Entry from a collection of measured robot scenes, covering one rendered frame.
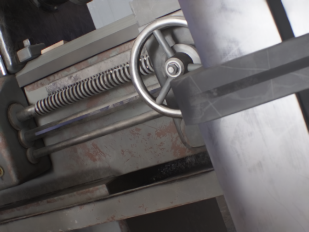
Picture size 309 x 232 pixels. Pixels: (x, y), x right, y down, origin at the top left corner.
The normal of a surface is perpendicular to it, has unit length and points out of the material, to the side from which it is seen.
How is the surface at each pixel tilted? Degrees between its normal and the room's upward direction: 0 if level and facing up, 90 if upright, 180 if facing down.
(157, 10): 90
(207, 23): 90
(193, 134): 90
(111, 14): 90
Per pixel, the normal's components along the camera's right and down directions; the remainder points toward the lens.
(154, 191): -0.40, 0.24
